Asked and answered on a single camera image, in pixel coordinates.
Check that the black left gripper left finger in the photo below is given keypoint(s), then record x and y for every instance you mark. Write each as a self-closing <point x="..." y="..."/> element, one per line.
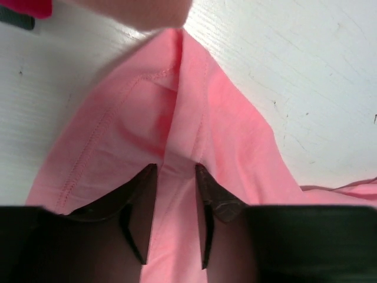
<point x="106" y="240"/>

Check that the folded red t-shirt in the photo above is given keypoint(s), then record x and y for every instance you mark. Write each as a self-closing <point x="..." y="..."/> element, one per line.
<point x="40" y="9"/>

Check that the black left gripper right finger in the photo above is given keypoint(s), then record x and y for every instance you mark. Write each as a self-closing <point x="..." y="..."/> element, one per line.
<point x="282" y="243"/>

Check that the pink t-shirt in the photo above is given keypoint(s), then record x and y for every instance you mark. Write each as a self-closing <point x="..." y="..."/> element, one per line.
<point x="171" y="104"/>

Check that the folded dark t-shirt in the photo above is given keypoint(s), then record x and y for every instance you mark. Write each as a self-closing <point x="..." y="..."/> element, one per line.
<point x="10" y="17"/>

